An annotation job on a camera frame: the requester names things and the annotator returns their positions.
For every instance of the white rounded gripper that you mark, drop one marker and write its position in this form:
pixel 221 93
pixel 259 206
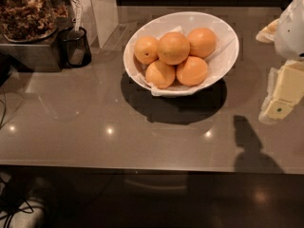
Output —
pixel 292 32

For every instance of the white oval bowl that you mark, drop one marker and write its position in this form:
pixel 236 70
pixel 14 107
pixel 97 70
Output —
pixel 183 22

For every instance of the orange back right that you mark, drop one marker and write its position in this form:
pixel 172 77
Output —
pixel 202 41

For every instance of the orange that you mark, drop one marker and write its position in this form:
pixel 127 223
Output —
pixel 145 50
pixel 160 74
pixel 192 72
pixel 202 41
pixel 173 48

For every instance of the orange front right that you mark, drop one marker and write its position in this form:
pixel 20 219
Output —
pixel 192 72

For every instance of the orange top centre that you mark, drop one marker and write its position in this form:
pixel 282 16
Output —
pixel 173 48

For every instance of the orange front left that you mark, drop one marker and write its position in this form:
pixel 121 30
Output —
pixel 160 74

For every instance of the orange far left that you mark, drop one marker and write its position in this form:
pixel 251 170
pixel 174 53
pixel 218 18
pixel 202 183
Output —
pixel 145 50

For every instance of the black mesh cup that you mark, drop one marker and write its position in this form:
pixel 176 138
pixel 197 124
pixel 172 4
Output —
pixel 75 47

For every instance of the white utensil in cup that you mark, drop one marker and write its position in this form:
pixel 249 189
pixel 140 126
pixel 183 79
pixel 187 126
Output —
pixel 77 16

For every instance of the dark metal box stand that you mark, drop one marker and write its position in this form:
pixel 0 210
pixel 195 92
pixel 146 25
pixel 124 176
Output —
pixel 41 56

